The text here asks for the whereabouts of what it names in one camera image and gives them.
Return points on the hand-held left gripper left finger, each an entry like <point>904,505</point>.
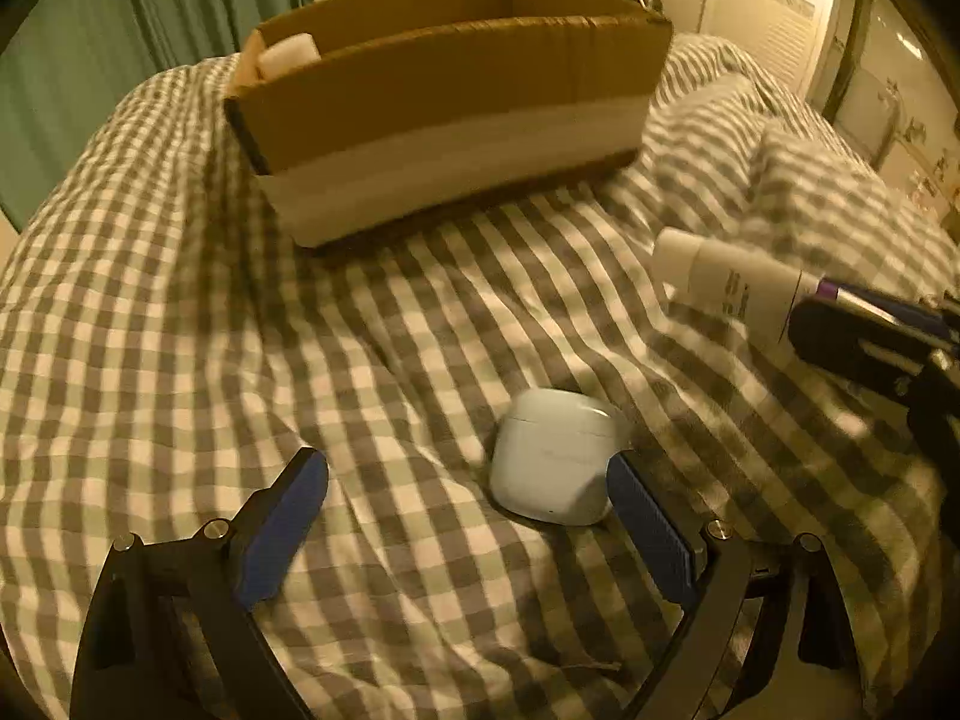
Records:
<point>281,532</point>

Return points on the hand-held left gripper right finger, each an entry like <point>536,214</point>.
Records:
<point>652,532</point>

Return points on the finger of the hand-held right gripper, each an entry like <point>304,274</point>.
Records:
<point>900,309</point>
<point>862,345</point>

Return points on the white earbud case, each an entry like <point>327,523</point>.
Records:
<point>555,457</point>

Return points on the white cosmetic tube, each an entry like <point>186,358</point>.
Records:
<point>731,285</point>

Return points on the cardboard box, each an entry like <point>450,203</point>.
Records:
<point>450,112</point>

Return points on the white cylindrical device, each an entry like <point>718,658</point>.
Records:
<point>289,56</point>

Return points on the grey white checked blanket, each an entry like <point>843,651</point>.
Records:
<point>262,360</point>

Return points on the white louvered wardrobe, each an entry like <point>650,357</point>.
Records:
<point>772,15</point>

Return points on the wide green curtain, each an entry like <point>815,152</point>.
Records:
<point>97,30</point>

